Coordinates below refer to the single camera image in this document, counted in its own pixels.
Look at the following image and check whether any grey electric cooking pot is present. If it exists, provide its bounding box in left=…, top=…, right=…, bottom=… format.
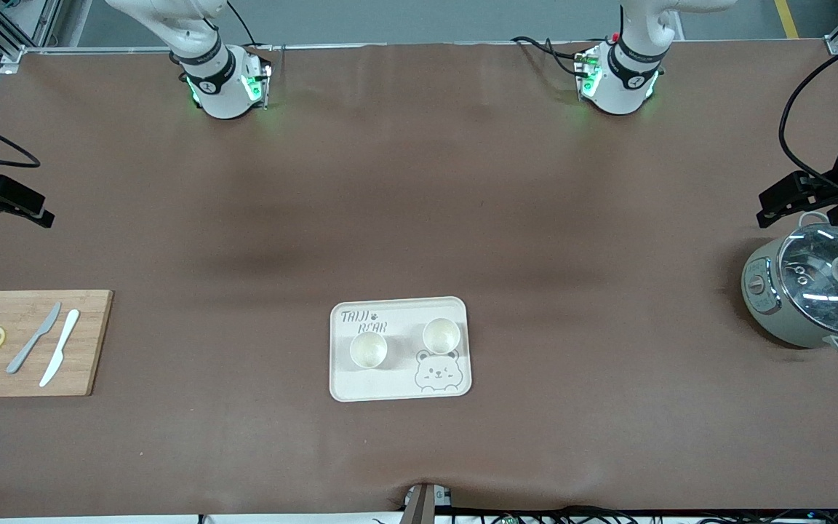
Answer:
left=741, top=211, right=838, bottom=356

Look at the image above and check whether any black right arm base cable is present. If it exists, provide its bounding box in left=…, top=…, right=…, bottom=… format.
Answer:
left=224, top=0, right=261, bottom=50

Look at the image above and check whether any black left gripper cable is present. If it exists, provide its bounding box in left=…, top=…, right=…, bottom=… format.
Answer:
left=778, top=33, right=838, bottom=191

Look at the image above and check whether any bamboo cutting board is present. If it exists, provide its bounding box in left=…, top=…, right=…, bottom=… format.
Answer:
left=0, top=290, right=114, bottom=398

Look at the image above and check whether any white plastic knife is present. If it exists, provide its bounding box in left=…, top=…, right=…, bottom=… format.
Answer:
left=39, top=309, right=81, bottom=388

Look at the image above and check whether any brown table cover mat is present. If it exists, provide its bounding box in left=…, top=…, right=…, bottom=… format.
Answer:
left=0, top=40, right=838, bottom=519

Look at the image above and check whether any grey plastic knife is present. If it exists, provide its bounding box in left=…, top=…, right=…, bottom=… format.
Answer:
left=6, top=302, right=62, bottom=375

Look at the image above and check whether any white paper cup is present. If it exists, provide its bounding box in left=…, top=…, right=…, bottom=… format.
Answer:
left=350, top=331, right=388, bottom=370

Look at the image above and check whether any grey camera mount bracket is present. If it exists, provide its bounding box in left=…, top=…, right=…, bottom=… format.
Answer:
left=403, top=483, right=453, bottom=524

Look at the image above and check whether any glass pot lid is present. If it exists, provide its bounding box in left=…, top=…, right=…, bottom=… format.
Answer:
left=779, top=224, right=838, bottom=336

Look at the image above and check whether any black left arm base cable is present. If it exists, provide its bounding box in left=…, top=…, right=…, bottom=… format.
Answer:
left=511, top=35, right=584, bottom=78

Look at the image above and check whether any cream bear print tray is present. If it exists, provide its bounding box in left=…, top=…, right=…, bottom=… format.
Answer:
left=329, top=296, right=473, bottom=402

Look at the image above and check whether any black arm base cable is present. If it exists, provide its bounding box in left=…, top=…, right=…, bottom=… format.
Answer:
left=224, top=0, right=261, bottom=50
left=511, top=35, right=584, bottom=78

